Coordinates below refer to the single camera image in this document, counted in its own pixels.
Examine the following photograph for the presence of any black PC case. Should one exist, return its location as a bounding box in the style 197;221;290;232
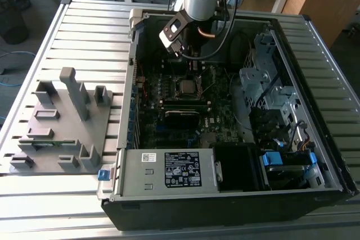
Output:
97;8;359;231

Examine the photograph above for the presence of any green RAM stick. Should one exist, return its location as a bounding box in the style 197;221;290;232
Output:
32;139;77;148

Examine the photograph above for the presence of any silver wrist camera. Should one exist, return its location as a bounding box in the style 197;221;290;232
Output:
159;17;188;58

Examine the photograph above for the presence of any blue case latch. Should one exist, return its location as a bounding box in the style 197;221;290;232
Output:
97;169;111;182

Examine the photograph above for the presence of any grey parts rack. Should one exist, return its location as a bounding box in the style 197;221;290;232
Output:
1;67;115;175

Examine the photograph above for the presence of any black looped cable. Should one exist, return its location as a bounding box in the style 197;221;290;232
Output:
228;30;251;65

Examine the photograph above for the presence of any thin white wire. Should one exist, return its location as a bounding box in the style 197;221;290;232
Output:
228;73;254;132

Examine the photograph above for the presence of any grey chipset heatsink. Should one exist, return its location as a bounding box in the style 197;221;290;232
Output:
201;132;218;147

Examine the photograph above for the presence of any black RAM slot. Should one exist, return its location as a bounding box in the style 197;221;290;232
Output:
163;98;211;106
160;104;212;111

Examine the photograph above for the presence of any metal disk bay cage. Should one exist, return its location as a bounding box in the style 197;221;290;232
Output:
238;32;299;117

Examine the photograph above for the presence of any metal socket cover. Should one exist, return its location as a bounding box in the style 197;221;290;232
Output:
197;65;218;96

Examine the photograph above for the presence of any CPU socket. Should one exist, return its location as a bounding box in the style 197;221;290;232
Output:
174;76;205;100

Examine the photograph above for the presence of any black graphics card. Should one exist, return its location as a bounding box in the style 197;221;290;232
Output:
164;110;201;131

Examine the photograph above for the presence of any blue disk carrier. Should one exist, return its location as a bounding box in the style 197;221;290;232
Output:
260;151;321;191

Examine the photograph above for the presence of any multicolour power wire bundle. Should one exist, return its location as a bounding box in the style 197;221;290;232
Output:
289;120;316;153

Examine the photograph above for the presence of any tan wrist cable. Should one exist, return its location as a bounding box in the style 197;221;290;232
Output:
196;26;216;39

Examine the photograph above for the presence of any grey power supply unit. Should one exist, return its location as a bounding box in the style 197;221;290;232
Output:
120;148;220;196

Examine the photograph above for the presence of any green motherboard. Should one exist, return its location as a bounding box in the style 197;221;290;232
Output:
134;62;254;150

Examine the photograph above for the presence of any thick black cable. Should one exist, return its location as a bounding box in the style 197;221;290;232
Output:
254;73;281;111

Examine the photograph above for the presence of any black waste bin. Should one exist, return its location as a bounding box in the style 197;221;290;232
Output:
0;0;32;46

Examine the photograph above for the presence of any blue floor cable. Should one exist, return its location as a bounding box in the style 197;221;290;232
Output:
0;51;37;88

